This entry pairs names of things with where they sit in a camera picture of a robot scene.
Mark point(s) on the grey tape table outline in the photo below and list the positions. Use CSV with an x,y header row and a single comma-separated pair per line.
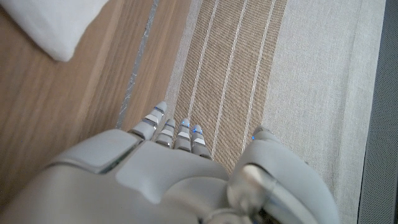
x,y
136,65

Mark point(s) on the cream cheesecloth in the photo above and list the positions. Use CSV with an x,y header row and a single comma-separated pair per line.
x,y
53,21

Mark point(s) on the beige striped backdrop cloth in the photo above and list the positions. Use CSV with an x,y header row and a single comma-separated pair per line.
x,y
311,77

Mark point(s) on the grey perforated panel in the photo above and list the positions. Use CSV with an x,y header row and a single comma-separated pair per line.
x,y
384,140

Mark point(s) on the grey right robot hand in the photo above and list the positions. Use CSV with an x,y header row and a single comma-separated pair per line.
x,y
174,183

